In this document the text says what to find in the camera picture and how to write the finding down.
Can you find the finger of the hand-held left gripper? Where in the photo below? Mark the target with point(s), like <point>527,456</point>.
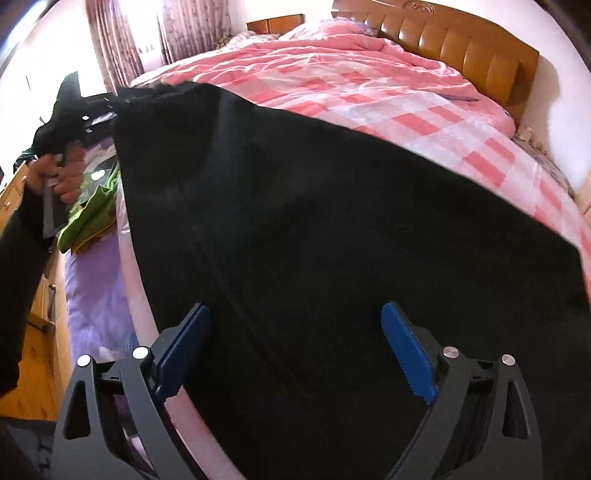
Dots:
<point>138,94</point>

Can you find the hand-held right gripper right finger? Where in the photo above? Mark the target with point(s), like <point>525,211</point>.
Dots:
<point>406,347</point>

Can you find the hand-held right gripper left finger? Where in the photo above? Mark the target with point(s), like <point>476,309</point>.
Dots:
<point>182,347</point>

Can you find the black pants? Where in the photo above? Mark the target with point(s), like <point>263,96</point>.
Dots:
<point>323,258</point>

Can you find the person's left forearm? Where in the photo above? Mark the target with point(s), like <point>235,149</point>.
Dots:
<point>18,286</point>

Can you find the person's left hand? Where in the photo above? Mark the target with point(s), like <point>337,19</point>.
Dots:
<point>57,173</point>

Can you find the pink patterned curtain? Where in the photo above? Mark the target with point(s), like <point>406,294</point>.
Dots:
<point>138,32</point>

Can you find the green cloth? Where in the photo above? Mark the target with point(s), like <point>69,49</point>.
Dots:
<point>90,210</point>

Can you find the purple bed sheet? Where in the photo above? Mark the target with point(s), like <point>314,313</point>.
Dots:
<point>94,300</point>

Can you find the wooden nightstand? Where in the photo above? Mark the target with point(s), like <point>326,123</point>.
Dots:
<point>276,23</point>

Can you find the pink checkered blanket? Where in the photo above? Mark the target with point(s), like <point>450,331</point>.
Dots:
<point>415,106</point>

